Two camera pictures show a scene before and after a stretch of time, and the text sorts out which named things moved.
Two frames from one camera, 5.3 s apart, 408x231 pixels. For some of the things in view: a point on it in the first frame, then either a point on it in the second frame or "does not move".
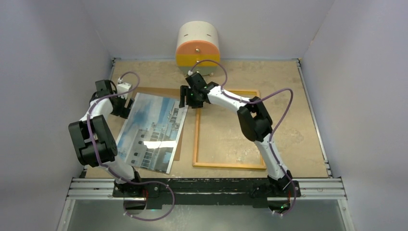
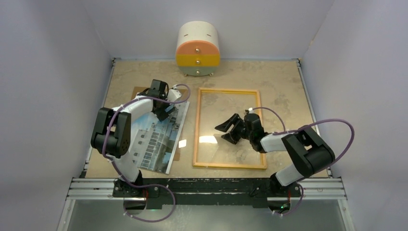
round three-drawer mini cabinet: x=197 y=41 does not move
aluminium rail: x=312 y=189 does not move
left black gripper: x=123 y=111 to x=161 y=114
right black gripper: x=185 y=91 to x=224 y=127
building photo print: x=149 y=131 does not move
